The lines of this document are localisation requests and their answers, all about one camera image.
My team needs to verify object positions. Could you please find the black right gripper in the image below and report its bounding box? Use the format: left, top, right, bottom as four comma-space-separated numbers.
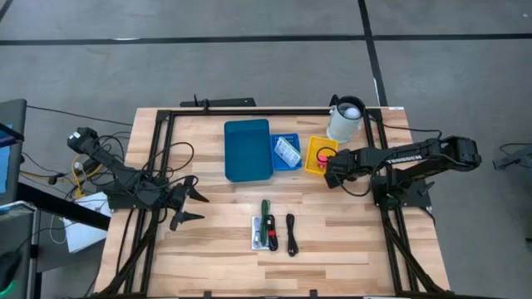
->
323, 149, 365, 189

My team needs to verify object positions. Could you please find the white box on floor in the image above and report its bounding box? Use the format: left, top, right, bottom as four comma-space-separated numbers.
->
62, 191, 112, 254

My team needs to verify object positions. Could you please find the small yellow plastic bin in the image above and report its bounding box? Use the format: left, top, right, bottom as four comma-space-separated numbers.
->
304, 135, 339, 176

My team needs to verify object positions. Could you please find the white cylindrical container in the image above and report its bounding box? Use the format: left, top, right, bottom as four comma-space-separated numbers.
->
326, 95, 367, 145

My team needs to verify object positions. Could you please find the black cable with red tie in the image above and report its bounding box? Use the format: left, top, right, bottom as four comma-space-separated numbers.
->
265, 213, 279, 252

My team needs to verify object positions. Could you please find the thin black floor cable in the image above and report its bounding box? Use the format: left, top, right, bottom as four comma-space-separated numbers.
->
27, 105, 134, 126

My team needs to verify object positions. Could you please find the small display screen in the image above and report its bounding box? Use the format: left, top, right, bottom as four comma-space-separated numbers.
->
0, 200, 37, 222

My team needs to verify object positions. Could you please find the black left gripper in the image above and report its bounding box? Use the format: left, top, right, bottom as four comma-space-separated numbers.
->
165, 174, 210, 232

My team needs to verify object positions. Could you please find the plain black cable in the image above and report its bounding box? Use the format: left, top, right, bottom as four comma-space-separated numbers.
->
284, 213, 300, 258

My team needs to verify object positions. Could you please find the white labelled box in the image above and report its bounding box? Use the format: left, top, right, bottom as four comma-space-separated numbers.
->
273, 136, 303, 169
250, 215, 269, 251

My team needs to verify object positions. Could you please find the yellow cable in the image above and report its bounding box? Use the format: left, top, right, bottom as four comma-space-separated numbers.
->
71, 153, 104, 199

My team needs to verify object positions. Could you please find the large teal plastic bin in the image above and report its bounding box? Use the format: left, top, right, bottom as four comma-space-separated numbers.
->
223, 118, 274, 184

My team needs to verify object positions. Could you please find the black floor stand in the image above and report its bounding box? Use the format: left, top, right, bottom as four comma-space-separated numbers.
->
492, 142, 532, 172

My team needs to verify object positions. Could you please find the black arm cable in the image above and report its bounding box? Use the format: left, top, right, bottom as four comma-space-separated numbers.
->
338, 165, 386, 199
139, 140, 196, 188

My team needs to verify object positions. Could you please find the black router box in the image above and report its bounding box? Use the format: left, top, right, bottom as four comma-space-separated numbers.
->
179, 94, 258, 108

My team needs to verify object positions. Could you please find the black aluminium table frame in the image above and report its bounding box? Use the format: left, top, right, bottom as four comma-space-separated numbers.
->
94, 106, 452, 299

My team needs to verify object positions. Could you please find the small blue plastic bin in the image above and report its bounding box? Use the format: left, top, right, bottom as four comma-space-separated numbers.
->
270, 132, 303, 173

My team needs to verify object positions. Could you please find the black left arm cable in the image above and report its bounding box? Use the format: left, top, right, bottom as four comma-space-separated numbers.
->
139, 140, 196, 188

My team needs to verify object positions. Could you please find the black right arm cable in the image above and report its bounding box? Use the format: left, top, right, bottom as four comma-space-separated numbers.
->
338, 165, 386, 199

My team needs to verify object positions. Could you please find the black desk leg bar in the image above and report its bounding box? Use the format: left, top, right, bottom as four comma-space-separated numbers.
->
16, 182, 111, 232

